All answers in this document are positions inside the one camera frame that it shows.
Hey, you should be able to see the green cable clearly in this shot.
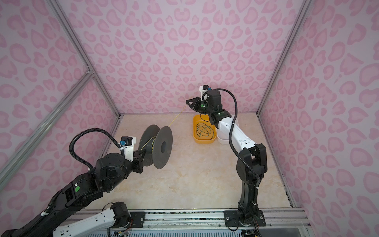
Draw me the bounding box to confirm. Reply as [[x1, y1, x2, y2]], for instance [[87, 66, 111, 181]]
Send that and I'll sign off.
[[196, 122, 214, 139]]

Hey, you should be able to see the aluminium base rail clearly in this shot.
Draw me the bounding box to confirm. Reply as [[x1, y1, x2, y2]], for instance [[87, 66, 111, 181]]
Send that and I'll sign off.
[[54, 208, 315, 237]]

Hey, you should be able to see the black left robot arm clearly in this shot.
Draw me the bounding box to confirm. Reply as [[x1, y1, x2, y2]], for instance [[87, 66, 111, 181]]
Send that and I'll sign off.
[[2, 151, 143, 237]]

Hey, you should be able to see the yellow cable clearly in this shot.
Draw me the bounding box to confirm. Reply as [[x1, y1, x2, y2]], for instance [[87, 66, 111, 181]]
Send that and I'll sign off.
[[140, 105, 190, 155]]

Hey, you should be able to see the white plastic bin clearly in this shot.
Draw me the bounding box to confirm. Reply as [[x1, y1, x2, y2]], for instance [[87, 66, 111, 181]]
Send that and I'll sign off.
[[217, 118, 240, 146]]

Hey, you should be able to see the dark grey cable spool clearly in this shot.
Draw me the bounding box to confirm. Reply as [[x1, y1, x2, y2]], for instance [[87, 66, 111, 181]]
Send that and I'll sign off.
[[138, 124, 173, 169]]

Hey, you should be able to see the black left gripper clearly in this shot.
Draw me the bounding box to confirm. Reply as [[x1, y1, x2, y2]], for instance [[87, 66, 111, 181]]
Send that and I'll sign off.
[[108, 148, 148, 193]]

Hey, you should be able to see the yellow plastic bin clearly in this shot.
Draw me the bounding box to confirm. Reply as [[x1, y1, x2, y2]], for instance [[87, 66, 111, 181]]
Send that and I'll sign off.
[[193, 114, 217, 144]]

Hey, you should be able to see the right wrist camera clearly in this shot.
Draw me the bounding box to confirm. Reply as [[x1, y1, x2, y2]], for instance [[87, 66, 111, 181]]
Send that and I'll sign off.
[[199, 85, 211, 101]]

